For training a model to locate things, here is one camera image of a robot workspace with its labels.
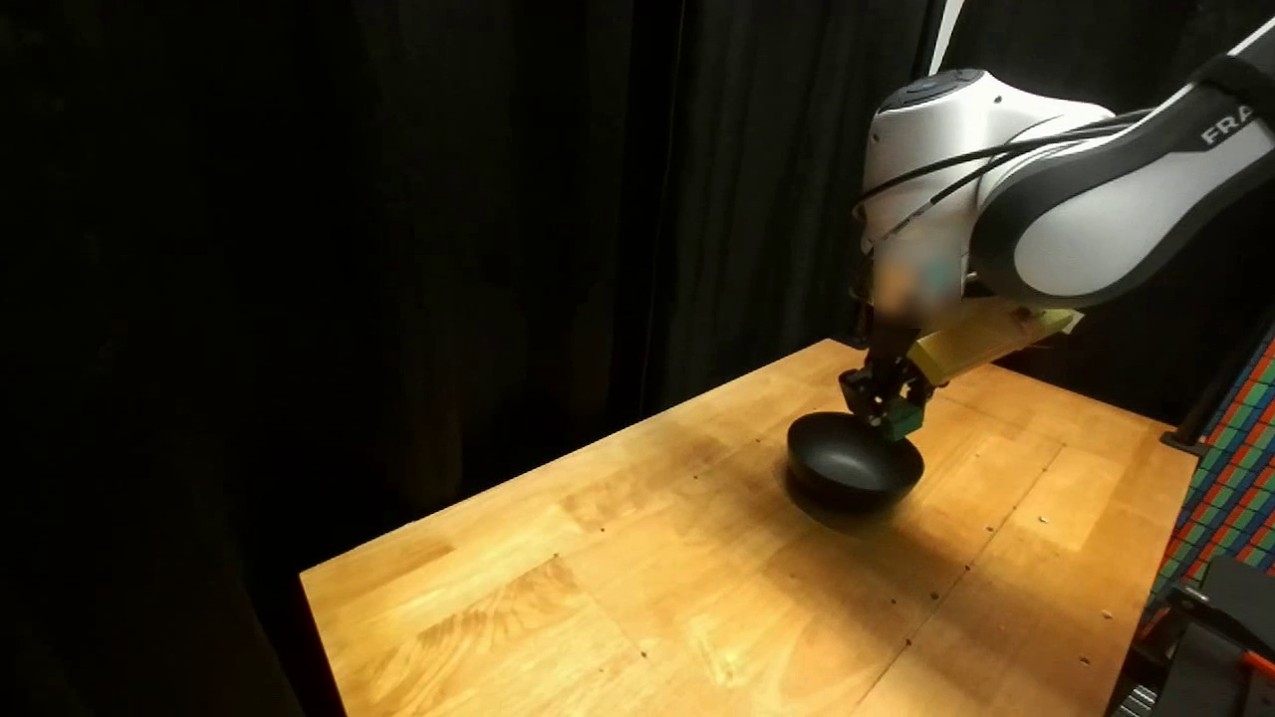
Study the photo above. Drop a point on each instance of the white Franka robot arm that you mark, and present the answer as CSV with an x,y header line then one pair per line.
x,y
1060,184

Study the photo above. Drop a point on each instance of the black curtain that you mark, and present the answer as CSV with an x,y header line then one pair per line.
x,y
401,212

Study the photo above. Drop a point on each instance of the green rectangular block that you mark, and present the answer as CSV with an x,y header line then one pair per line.
x,y
904,421

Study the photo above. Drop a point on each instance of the black stand with orange parts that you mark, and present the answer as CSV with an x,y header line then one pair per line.
x,y
1200,649

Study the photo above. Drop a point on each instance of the black round bowl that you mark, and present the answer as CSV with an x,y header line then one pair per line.
x,y
855,462

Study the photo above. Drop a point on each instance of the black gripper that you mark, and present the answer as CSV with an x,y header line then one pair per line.
x,y
892,341

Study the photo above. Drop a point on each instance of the yellowish wrist camera mount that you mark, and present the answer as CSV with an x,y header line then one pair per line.
x,y
983,334

